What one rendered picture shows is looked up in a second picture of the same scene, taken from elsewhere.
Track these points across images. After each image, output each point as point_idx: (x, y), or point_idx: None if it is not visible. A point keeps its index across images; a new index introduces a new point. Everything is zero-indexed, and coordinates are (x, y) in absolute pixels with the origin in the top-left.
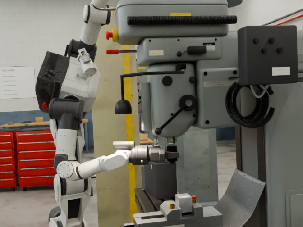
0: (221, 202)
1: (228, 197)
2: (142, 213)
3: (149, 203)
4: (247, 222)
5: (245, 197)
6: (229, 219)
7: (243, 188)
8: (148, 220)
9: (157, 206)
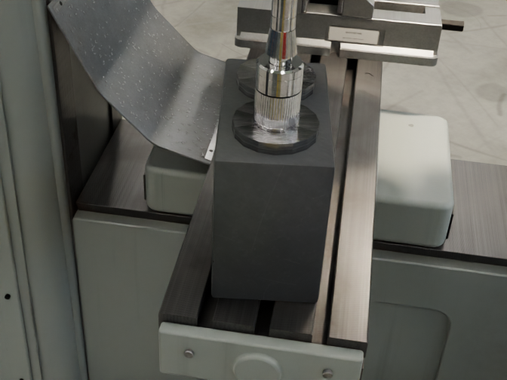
0: (127, 102)
1: (112, 74)
2: (417, 22)
3: (352, 166)
4: (83, 114)
5: (124, 8)
6: (167, 68)
7: (106, 4)
8: (410, 1)
9: (333, 138)
